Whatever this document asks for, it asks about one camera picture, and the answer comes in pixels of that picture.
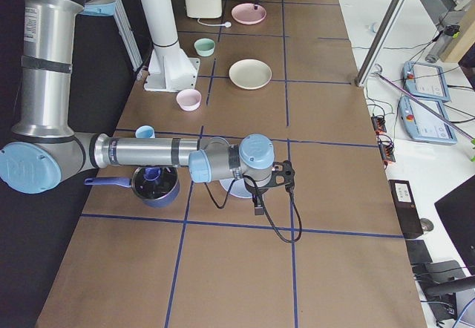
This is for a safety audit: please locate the pink plate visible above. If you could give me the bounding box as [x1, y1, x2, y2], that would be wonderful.
[231, 3, 266, 25]

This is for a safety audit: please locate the blue plate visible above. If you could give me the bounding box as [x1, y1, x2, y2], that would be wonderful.
[220, 178, 252, 199]

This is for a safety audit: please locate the green bowl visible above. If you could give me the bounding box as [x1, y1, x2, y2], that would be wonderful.
[194, 38, 215, 57]

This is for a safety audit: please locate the cream plate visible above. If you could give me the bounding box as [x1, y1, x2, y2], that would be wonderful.
[229, 59, 272, 90]

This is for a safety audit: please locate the dark blue saucepan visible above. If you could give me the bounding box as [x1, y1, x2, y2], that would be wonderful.
[84, 166, 180, 208]

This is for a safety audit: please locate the pink bowl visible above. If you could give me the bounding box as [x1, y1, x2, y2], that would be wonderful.
[176, 89, 202, 111]

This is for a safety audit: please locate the light blue cup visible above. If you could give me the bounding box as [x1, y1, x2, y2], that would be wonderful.
[135, 125, 155, 139]

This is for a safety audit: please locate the black box with label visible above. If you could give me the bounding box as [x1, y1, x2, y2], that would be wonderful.
[388, 180, 423, 239]

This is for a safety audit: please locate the teach pendant far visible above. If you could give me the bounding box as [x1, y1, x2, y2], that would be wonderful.
[402, 61, 451, 102]

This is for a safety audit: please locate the teach pendant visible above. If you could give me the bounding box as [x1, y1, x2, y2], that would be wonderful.
[402, 61, 451, 102]
[399, 96, 457, 145]

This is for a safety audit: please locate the teach pendant near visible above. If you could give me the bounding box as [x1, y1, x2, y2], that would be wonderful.
[399, 96, 457, 145]

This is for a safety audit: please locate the reacher grabber stick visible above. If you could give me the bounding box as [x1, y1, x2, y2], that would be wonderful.
[373, 69, 474, 142]

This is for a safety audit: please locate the white toaster cable with plug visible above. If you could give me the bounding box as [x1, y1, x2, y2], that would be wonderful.
[197, 17, 233, 29]

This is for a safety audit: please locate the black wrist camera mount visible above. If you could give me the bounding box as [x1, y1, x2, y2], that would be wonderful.
[268, 160, 295, 194]

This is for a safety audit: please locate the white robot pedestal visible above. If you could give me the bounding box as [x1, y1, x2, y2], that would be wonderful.
[140, 0, 200, 92]

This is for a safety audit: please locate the aluminium frame post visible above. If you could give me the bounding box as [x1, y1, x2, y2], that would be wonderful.
[355, 0, 406, 87]

